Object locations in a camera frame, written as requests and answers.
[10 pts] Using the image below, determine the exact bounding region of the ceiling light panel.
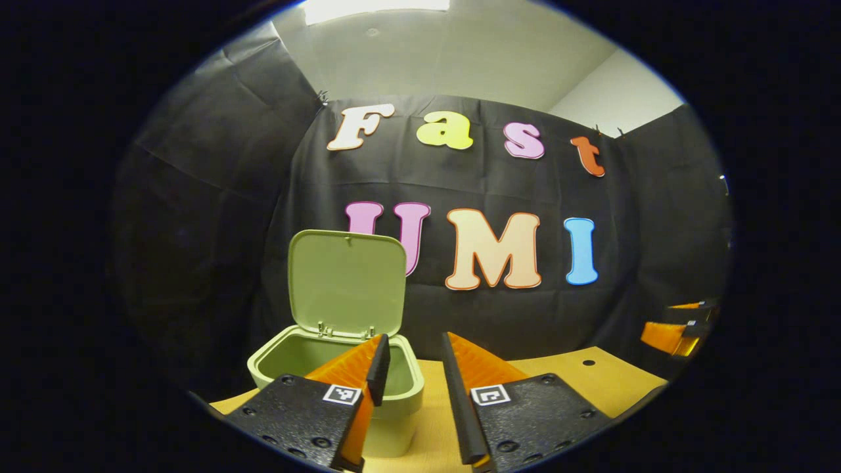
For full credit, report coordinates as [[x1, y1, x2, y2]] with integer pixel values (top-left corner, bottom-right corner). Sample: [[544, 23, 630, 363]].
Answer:
[[302, 0, 451, 26]]

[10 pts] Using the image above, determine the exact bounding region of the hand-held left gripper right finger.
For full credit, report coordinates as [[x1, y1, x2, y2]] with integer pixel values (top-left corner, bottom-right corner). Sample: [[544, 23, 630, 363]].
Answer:
[[440, 331, 616, 473]]

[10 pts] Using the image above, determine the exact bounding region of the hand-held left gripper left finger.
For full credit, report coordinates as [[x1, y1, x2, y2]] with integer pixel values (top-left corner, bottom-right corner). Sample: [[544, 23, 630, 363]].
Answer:
[[225, 333, 392, 473]]

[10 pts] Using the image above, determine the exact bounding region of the green desktop garbage bin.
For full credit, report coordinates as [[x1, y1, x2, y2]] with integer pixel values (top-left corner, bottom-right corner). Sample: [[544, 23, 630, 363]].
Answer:
[[247, 229, 425, 459]]

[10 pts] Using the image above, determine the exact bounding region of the wooden desktop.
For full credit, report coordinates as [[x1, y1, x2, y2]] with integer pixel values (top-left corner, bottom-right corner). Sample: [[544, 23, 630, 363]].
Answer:
[[210, 346, 668, 473]]

